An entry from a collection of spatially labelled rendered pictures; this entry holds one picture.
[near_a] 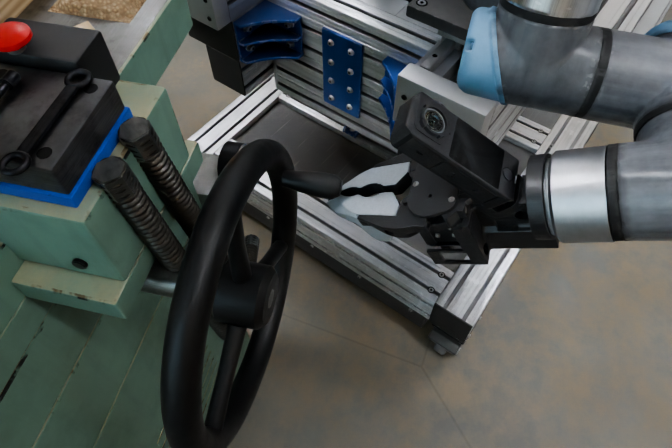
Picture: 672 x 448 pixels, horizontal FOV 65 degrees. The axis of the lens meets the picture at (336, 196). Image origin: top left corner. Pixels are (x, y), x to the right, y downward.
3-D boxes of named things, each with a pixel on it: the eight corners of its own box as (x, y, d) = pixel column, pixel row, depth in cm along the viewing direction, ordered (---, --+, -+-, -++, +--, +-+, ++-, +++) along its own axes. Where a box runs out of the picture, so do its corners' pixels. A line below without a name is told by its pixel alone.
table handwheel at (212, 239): (268, 431, 60) (166, 529, 32) (106, 391, 62) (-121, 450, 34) (321, 187, 66) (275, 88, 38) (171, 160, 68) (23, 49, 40)
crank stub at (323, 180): (340, 203, 51) (338, 198, 49) (283, 193, 52) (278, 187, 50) (345, 179, 52) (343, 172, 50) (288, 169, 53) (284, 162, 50)
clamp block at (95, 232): (124, 287, 43) (81, 228, 35) (-24, 256, 44) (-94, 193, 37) (192, 152, 51) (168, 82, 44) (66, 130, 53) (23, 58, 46)
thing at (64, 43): (77, 209, 36) (41, 157, 32) (-62, 181, 38) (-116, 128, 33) (156, 82, 44) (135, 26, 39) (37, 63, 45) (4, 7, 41)
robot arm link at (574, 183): (603, 203, 36) (605, 118, 41) (534, 207, 39) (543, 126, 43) (616, 260, 41) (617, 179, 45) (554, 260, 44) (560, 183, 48)
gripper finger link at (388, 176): (349, 226, 57) (429, 224, 52) (323, 193, 53) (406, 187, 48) (357, 203, 58) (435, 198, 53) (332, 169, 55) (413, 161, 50)
